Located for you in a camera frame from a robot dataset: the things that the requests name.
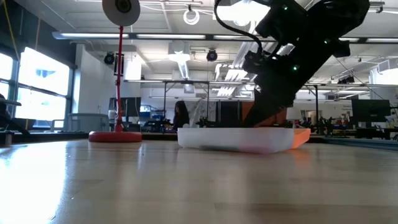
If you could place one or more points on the narrow window pane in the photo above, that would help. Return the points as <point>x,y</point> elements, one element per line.
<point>6,84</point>

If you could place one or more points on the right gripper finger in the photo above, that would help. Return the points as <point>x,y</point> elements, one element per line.
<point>262,109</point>

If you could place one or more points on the white ceiling vent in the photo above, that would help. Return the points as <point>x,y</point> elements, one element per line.
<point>388,65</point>

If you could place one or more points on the red desk lamp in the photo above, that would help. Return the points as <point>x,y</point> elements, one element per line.
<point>115,137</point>

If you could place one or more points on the white lampshade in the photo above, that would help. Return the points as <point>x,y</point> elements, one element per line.
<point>294,113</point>

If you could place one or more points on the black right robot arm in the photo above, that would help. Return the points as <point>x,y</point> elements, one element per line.
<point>335,18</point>

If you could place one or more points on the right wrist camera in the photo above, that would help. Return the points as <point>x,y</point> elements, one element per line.
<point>253,62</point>

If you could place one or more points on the black metal rig frame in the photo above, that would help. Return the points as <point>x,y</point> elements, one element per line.
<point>316,102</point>
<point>186,82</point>

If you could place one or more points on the black ceiling spotlight cluster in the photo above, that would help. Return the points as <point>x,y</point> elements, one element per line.
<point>346,80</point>

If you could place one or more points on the person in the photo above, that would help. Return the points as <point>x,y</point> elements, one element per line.
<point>181,115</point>

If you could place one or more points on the black computer monitor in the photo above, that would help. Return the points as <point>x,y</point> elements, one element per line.
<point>370,110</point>
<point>130,105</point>

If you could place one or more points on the large window pane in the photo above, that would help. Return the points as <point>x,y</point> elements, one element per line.
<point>43,87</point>

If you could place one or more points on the long ceiling light strip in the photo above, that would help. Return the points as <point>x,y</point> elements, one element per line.
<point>93,35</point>

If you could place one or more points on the clear supply box orange lid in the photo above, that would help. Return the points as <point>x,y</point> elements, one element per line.
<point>236,140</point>

